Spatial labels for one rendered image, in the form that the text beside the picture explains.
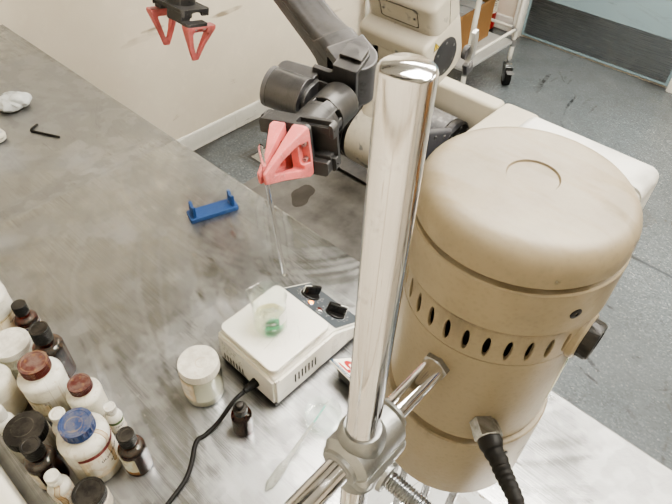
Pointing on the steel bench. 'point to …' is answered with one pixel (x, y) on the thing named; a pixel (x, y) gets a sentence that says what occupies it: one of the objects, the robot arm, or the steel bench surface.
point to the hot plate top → (303, 336)
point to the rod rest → (212, 209)
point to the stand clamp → (343, 453)
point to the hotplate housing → (328, 346)
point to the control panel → (321, 306)
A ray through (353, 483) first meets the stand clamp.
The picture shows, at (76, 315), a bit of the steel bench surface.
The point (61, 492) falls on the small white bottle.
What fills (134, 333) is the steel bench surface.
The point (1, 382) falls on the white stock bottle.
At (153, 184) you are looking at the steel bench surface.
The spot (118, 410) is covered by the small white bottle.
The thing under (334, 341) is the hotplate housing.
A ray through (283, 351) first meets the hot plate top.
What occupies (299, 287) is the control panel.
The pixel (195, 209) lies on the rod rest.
